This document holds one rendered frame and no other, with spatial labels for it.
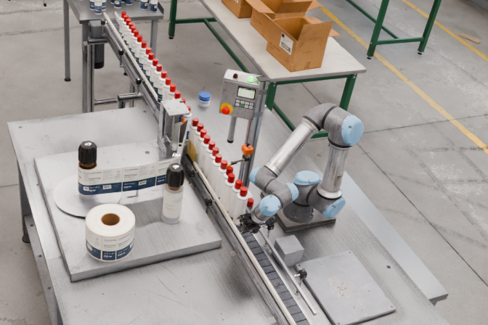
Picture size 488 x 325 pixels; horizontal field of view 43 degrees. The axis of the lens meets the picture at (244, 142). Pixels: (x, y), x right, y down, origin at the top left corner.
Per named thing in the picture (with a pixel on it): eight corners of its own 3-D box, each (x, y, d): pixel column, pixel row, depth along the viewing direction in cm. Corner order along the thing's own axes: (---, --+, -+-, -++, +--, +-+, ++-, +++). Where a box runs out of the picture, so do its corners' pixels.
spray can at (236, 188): (226, 212, 296) (231, 178, 284) (236, 210, 298) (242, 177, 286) (229, 219, 292) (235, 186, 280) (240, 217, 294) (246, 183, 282)
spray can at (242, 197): (231, 218, 292) (237, 185, 280) (241, 217, 294) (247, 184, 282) (234, 226, 288) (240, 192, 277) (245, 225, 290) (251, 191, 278)
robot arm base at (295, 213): (278, 204, 308) (282, 188, 303) (306, 202, 314) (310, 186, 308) (289, 224, 296) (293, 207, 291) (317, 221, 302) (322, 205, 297)
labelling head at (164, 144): (156, 141, 332) (159, 101, 317) (179, 138, 338) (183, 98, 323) (165, 157, 322) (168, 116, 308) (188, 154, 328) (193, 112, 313)
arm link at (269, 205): (286, 205, 251) (271, 216, 247) (275, 214, 260) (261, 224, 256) (274, 189, 252) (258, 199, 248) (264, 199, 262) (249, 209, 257)
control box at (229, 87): (222, 103, 297) (227, 68, 286) (257, 110, 296) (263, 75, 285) (218, 114, 289) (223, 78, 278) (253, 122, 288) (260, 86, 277)
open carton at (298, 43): (251, 50, 458) (260, 2, 436) (308, 43, 482) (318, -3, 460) (279, 75, 432) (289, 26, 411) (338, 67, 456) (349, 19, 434)
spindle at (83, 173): (75, 188, 292) (75, 139, 275) (94, 186, 296) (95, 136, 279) (80, 201, 285) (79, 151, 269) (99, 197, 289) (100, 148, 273)
